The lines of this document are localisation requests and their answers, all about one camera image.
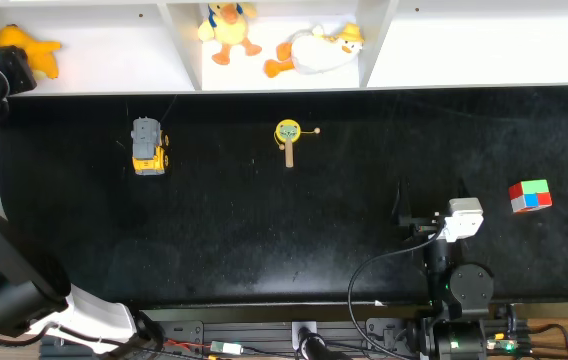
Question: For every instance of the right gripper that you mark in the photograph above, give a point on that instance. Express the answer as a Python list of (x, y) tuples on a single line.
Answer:
[(416, 222)]

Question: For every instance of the grey and yellow toy truck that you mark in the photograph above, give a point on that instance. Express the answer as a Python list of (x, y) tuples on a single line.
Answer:
[(148, 145)]

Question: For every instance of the orange rubber duck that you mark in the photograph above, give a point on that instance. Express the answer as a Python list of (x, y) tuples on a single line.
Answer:
[(41, 55)]

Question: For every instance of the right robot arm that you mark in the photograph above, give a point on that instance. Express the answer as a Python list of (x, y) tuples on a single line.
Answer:
[(470, 287)]

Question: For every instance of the many-coloured puzzle cube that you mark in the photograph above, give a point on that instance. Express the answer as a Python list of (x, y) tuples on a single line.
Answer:
[(530, 196)]

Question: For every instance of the white shelf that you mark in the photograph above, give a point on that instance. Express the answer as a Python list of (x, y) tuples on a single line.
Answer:
[(464, 50)]

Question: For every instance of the yellow wooden rattle drum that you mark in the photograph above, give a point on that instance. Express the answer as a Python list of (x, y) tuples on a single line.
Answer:
[(288, 132)]

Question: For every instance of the white plush goose with hat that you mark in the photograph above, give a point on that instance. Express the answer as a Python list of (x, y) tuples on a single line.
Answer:
[(319, 52)]

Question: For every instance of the yellow plush duck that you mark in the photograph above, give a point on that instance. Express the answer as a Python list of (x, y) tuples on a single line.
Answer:
[(230, 30)]

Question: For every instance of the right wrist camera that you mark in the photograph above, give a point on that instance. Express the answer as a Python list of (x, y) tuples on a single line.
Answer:
[(461, 220)]

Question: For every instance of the mounting rail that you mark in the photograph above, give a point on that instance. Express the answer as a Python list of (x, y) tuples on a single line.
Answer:
[(264, 335)]

